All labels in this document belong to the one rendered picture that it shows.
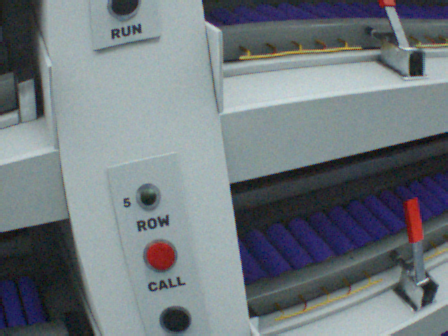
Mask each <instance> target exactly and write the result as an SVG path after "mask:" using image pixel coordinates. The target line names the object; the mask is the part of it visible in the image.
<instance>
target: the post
mask: <svg viewBox="0 0 448 336"><path fill-rule="evenodd" d="M157 1H158V10H159V19H160V29H161V33H162V35H161V36H160V37H156V38H150V39H143V40H137V41H134V42H131V43H125V44H118V45H115V46H112V47H107V48H101V49H99V50H95V51H94V50H93V42H92V41H93V38H92V26H91V24H92V22H91V10H90V8H91V7H90V3H91V2H90V0H31V8H33V9H34V12H35V16H36V18H37V21H38V23H39V24H38V25H39V27H40V30H41V33H42V34H41V35H42V36H43V37H42V38H43V40H44V43H45V46H46V49H47V52H48V55H49V58H50V61H51V64H52V65H53V66H52V68H53V82H54V84H53V87H54V97H55V98H54V102H55V112H56V116H55V117H56V122H57V125H56V128H57V133H58V136H57V138H58V143H59V154H60V159H61V170H62V175H63V180H64V188H65V197H66V202H67V207H68V212H69V219H67V218H66V219H63V220H60V221H57V220H56V224H57V223H58V224H59V227H60V231H61V234H62V237H63V240H64V243H65V246H66V248H67V251H68V253H69V256H70V259H71V262H72V264H73V267H74V270H75V272H76V275H77V278H78V280H79V283H80V285H81V288H82V290H83V293H84V296H85V298H86V301H87V303H88V305H89V308H90V310H91V312H92V314H93V316H94V318H95V320H96V323H97V325H98V328H99V330H100V332H101V334H102V336H147V335H146V330H145V327H144V323H143V321H142V318H141V314H140V310H139V306H138V303H137V301H136V297H135V292H134V288H133V283H132V281H131V279H130V274H129V269H128V265H127V260H126V257H125V255H124V250H123V246H122V240H121V236H120V230H119V226H118V220H117V217H116V213H115V209H114V204H113V199H112V192H111V185H110V180H109V175H108V170H107V167H109V166H112V165H116V164H121V163H125V162H130V161H134V160H138V159H143V158H148V157H152V156H157V155H162V154H166V153H170V152H175V151H176V152H177V155H178V161H179V168H180V174H181V180H182V186H183V192H184V197H185V204H186V210H187V216H188V222H189V227H190V234H191V239H192V245H193V251H194V256H195V261H196V267H197V269H198V273H199V278H200V283H201V288H202V293H203V299H204V304H205V308H206V313H207V318H208V323H209V328H210V332H211V336H251V327H250V322H249V318H248V307H247V301H246V296H245V291H244V288H245V285H244V279H243V274H242V268H241V262H240V256H239V250H238V237H237V231H236V225H235V218H234V211H233V205H232V199H231V192H230V186H229V179H228V172H227V165H226V159H225V152H224V145H223V138H222V133H221V126H220V119H219V113H218V107H217V100H216V93H215V88H214V82H213V70H212V64H211V58H210V52H209V47H208V41H207V30H206V25H205V20H204V15H203V5H202V0H157Z"/></svg>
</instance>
